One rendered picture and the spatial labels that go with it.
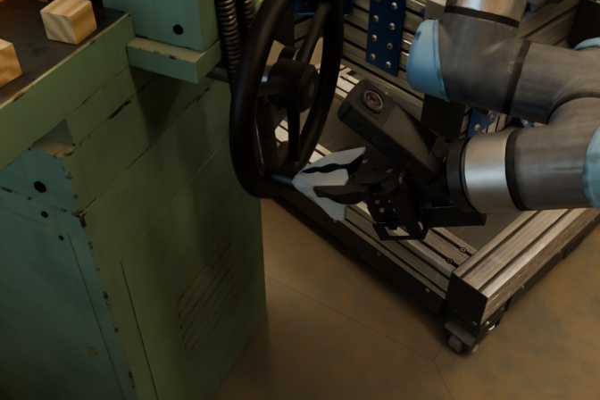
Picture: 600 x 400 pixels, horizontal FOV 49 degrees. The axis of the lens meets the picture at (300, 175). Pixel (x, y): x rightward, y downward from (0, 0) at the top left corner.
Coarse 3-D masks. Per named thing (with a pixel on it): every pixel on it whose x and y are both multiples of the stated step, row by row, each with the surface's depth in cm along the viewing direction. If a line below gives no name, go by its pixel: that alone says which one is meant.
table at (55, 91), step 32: (32, 0) 78; (96, 0) 78; (0, 32) 72; (32, 32) 72; (96, 32) 72; (128, 32) 76; (32, 64) 67; (64, 64) 68; (96, 64) 73; (128, 64) 78; (160, 64) 76; (192, 64) 74; (0, 96) 63; (32, 96) 65; (64, 96) 69; (0, 128) 62; (32, 128) 66; (0, 160) 63
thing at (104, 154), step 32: (160, 96) 86; (192, 96) 94; (96, 128) 76; (128, 128) 82; (160, 128) 89; (32, 160) 75; (64, 160) 72; (96, 160) 78; (128, 160) 84; (32, 192) 79; (64, 192) 76; (96, 192) 79
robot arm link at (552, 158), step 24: (552, 120) 58; (576, 120) 55; (528, 144) 56; (552, 144) 55; (576, 144) 53; (528, 168) 55; (552, 168) 54; (576, 168) 53; (528, 192) 56; (552, 192) 55; (576, 192) 54
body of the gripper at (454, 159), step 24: (456, 144) 61; (360, 168) 67; (384, 168) 65; (456, 168) 60; (384, 192) 64; (408, 192) 65; (432, 192) 64; (456, 192) 60; (384, 216) 68; (408, 216) 65; (432, 216) 66; (456, 216) 65; (480, 216) 63
